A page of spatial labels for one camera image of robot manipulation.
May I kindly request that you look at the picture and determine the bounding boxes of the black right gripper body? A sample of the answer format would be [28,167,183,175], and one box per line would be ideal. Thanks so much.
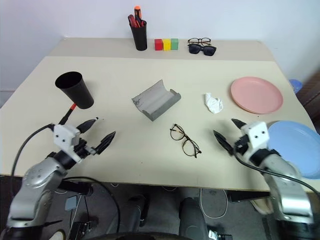
[233,134,251,156]

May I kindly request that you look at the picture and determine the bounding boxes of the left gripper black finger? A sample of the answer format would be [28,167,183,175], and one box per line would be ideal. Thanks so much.
[95,130,117,154]
[76,118,97,134]

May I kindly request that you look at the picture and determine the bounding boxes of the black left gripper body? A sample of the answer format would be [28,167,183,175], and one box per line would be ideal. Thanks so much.
[73,139,100,159]

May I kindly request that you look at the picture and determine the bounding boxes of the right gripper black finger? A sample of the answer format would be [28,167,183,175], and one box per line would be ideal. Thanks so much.
[212,129,235,157]
[230,118,247,131]

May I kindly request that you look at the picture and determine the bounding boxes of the red and black pen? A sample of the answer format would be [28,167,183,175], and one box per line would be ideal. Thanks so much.
[58,103,77,125]

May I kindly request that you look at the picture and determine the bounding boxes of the wide black plastic cup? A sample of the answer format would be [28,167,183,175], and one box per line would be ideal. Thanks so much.
[54,71,95,110]

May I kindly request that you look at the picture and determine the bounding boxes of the tortoiseshell round glasses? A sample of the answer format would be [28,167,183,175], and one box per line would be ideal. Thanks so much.
[169,123,203,159]

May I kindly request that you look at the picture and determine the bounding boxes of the grey glasses case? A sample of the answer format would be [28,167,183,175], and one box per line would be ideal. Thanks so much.
[131,79,182,123]

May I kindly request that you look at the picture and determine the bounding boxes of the crumpled white tissue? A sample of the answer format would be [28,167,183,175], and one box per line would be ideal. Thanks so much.
[203,92,224,115]

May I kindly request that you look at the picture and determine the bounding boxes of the pink plate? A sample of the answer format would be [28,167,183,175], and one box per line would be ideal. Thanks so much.
[230,76,284,115]

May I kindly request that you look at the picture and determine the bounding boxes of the blue plate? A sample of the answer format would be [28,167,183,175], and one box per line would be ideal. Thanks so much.
[266,120,320,180]

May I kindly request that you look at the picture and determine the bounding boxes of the grey floor box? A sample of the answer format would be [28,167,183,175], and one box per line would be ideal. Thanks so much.
[65,195,79,211]

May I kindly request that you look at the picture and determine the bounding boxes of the blue round container lid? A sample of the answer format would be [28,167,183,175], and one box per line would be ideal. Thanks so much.
[288,78,304,95]

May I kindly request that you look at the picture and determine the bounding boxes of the dark furniture beside table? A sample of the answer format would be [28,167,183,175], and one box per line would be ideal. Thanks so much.
[298,71,320,124]

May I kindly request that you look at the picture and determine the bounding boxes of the dark rounded shape under table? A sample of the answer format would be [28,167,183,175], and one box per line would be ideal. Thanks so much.
[122,194,151,235]
[179,197,209,240]

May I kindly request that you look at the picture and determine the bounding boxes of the black sunglasses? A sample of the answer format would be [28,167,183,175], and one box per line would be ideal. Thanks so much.
[187,44,218,57]

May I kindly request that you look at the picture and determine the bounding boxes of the tall black tool holder cup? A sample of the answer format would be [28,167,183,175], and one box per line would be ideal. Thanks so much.
[130,19,148,52]

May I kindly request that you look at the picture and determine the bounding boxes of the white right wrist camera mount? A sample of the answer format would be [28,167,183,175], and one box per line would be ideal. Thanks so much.
[240,121,270,151]

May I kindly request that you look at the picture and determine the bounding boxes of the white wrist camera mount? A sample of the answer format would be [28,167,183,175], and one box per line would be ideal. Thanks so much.
[240,121,270,151]
[53,123,85,164]

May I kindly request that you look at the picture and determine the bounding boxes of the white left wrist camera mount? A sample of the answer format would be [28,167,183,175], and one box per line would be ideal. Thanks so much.
[53,123,85,164]

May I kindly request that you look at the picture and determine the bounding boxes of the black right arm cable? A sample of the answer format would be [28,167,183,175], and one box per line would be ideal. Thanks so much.
[233,149,320,199]

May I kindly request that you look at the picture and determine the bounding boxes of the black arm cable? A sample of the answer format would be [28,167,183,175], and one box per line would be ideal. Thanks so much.
[10,124,55,176]
[233,149,320,199]

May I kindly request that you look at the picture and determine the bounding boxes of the black under-table bracket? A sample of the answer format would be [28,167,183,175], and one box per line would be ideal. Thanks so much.
[59,180,94,196]
[226,190,271,204]

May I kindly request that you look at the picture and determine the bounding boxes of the black floor cable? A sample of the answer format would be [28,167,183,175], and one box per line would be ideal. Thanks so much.
[62,176,122,236]

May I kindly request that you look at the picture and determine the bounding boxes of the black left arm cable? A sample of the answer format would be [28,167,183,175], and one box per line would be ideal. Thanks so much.
[10,124,55,176]

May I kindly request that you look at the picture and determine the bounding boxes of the white floor cable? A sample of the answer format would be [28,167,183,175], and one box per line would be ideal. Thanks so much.
[199,187,229,219]

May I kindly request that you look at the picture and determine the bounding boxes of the thin dark frame glasses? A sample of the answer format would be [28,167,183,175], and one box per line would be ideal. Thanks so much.
[187,37,212,47]

